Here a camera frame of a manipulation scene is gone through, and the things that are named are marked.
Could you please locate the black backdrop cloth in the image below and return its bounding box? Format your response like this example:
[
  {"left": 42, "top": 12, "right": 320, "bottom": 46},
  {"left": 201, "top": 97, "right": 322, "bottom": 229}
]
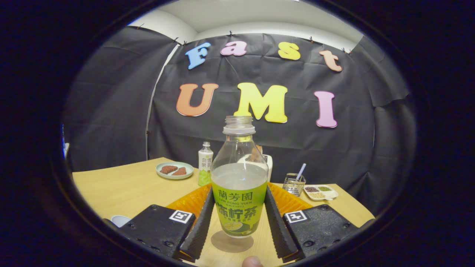
[{"left": 63, "top": 25, "right": 416, "bottom": 215}]

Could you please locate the white divided tray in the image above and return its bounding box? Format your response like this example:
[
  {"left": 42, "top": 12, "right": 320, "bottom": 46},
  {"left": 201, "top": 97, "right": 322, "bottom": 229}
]
[{"left": 304, "top": 185, "right": 339, "bottom": 201}]

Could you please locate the cream toaster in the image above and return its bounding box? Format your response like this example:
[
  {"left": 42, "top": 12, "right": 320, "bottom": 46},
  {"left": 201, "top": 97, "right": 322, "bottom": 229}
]
[{"left": 256, "top": 154, "right": 273, "bottom": 182}]

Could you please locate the wooden table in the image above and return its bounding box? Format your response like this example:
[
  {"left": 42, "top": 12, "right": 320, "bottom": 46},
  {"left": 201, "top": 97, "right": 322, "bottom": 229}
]
[{"left": 72, "top": 157, "right": 375, "bottom": 267}]

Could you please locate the pale green plate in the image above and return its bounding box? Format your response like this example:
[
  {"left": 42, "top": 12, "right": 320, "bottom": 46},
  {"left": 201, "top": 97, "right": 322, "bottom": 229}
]
[{"left": 156, "top": 161, "right": 194, "bottom": 180}]

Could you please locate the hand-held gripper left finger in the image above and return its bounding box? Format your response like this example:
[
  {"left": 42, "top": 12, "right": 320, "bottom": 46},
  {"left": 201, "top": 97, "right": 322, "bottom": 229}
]
[{"left": 119, "top": 185, "right": 216, "bottom": 262}]

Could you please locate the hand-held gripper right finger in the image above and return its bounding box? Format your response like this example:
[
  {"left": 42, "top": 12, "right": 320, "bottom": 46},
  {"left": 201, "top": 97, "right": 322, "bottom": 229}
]
[{"left": 264, "top": 184, "right": 360, "bottom": 262}]

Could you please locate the clear juice bottle green label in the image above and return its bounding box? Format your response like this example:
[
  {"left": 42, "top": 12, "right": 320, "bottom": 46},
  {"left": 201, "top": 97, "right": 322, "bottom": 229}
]
[{"left": 210, "top": 116, "right": 268, "bottom": 238}]

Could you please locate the small capped white-green bottle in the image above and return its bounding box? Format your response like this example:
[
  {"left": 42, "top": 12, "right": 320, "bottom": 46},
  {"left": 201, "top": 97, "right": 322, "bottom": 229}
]
[{"left": 198, "top": 141, "right": 214, "bottom": 187}]

